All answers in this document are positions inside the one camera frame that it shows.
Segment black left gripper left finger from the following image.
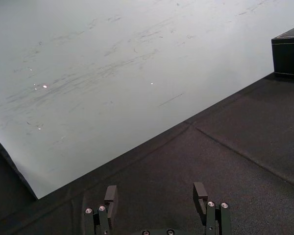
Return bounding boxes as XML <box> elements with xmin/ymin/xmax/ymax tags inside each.
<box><xmin>84</xmin><ymin>185</ymin><xmax>119</xmax><ymax>235</ymax></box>

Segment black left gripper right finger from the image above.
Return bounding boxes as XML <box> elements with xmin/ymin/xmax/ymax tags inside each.
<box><xmin>193</xmin><ymin>182</ymin><xmax>232</xmax><ymax>235</ymax></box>

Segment black table cloth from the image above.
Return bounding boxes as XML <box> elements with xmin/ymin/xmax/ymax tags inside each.
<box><xmin>0</xmin><ymin>72</ymin><xmax>294</xmax><ymax>235</ymax></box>

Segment black box with white stitching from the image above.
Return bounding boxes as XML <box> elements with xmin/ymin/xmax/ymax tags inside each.
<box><xmin>271</xmin><ymin>23</ymin><xmax>294</xmax><ymax>78</ymax></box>

